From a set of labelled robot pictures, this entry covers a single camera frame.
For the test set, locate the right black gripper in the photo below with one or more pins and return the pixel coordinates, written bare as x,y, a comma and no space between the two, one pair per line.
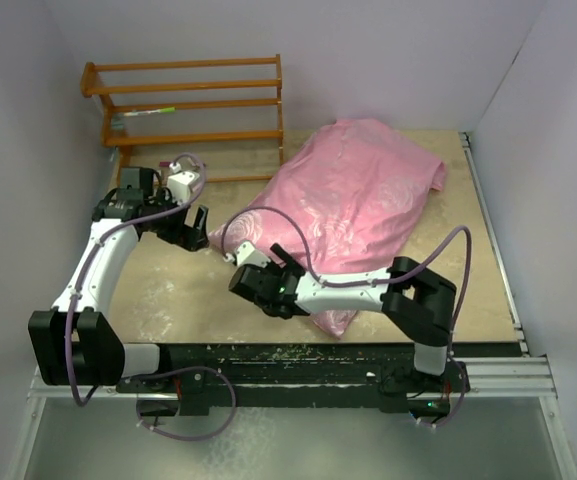
292,263

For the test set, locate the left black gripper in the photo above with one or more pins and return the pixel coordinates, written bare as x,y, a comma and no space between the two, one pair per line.
192,238

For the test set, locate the pink pillowcase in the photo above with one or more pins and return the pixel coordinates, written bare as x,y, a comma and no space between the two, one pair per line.
347,202

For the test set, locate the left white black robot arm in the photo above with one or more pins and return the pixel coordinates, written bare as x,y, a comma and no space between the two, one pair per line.
73,341

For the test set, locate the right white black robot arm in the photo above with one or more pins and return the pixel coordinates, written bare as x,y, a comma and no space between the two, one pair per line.
421,305

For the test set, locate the green marker pen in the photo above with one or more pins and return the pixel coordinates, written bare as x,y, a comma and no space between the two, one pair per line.
149,112

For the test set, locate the orange wooden rack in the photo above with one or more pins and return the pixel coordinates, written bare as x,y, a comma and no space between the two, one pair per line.
114,134

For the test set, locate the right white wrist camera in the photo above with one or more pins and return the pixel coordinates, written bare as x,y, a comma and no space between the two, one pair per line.
247,254

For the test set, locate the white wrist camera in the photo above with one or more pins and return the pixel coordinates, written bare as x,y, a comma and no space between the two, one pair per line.
247,254
182,185

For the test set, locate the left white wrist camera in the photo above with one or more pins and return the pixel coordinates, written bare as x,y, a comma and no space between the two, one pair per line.
182,185

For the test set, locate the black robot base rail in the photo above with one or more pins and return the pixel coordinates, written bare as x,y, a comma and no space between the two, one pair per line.
195,377

